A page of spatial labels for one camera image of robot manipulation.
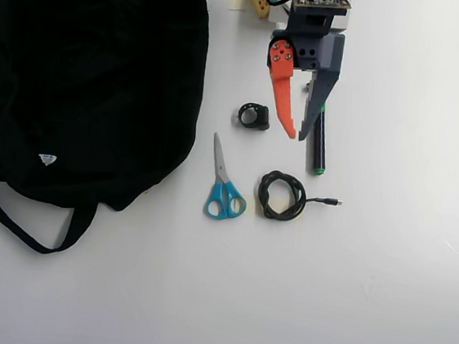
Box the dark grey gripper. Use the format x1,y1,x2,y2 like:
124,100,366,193
258,2,350,147

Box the coiled black USB cable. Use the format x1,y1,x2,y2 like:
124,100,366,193
254,167,347,229

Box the green capped black marker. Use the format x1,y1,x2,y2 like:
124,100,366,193
302,99,335,178

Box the blue handled scissors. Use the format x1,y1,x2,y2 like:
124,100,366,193
201,131,256,225

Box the black fabric bag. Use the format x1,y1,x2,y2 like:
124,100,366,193
0,0,215,270

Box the black ring-shaped strap device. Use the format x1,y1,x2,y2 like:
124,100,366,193
235,101,273,132

